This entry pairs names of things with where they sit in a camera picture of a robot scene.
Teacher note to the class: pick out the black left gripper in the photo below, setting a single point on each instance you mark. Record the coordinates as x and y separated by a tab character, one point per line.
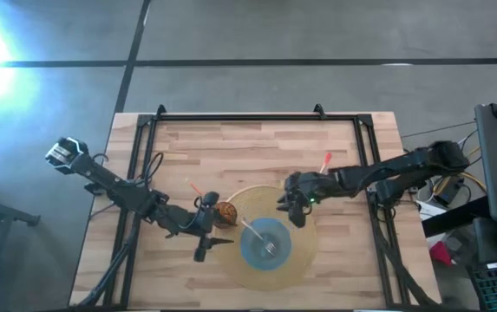
205	225

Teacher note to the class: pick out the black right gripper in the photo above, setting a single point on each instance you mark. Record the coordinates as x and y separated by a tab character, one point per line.
311	186

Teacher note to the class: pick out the amber faceted plastic tumbler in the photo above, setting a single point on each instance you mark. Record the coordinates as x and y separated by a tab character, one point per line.
227	213

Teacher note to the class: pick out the orange drinking straw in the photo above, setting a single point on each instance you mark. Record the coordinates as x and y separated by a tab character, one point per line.
196	189

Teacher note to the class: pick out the silver metal fork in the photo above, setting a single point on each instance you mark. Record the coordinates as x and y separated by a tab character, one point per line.
270	248

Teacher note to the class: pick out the light blue bowl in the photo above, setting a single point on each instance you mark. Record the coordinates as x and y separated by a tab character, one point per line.
280	260

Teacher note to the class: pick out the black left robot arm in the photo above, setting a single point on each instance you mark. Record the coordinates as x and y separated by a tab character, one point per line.
131	197

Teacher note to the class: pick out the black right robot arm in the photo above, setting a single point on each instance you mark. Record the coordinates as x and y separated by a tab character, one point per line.
404	167

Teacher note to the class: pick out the round woven straw placemat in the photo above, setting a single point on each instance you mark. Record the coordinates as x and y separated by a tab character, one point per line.
270	281

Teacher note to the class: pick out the red object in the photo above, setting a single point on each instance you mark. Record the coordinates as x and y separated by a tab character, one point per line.
441	253

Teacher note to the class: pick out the dark blue power box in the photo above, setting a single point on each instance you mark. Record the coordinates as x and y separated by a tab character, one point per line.
447	190

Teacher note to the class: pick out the black aluminium rig frame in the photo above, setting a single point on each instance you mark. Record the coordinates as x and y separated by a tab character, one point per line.
252	117

